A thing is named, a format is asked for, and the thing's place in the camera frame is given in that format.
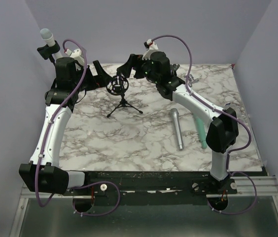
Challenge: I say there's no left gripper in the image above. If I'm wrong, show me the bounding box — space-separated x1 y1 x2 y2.
72 60 112 92

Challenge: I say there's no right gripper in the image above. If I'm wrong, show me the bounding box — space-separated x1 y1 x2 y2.
118 55 159 85

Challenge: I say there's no black shock-mount tripod stand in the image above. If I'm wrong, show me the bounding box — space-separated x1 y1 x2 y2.
105 75 144 118

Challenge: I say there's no black round-base microphone stand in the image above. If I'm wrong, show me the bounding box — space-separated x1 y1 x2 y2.
170 64 180 75

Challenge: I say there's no black left-corner microphone stand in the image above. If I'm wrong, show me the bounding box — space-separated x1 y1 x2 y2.
37 41 60 65

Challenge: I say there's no grey silver microphone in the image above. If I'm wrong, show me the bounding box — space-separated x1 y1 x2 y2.
170 108 184 151

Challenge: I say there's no white microphone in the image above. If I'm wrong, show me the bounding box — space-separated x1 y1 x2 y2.
40 28 62 59

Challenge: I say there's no mint green microphone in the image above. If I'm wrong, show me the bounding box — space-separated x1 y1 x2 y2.
194 116 207 149

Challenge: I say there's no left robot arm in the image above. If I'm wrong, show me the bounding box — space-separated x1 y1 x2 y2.
19 57 110 195

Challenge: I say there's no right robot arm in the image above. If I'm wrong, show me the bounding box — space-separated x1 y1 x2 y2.
117 51 239 194

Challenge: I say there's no silver metal faucet part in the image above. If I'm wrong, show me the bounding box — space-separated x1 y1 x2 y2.
187 74 199 87

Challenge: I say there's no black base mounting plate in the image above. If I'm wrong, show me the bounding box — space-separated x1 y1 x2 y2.
64 171 237 206

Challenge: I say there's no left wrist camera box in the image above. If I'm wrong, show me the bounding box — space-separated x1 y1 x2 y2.
64 49 84 65

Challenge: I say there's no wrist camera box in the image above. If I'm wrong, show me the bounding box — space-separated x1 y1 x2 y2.
142 39 159 60
64 49 84 65

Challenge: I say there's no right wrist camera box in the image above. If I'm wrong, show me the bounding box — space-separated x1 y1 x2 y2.
142 39 159 60

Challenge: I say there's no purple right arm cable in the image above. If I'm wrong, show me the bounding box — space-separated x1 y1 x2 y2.
148 34 258 215

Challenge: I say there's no aluminium rail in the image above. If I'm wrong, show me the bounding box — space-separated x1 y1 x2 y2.
20 176 278 199

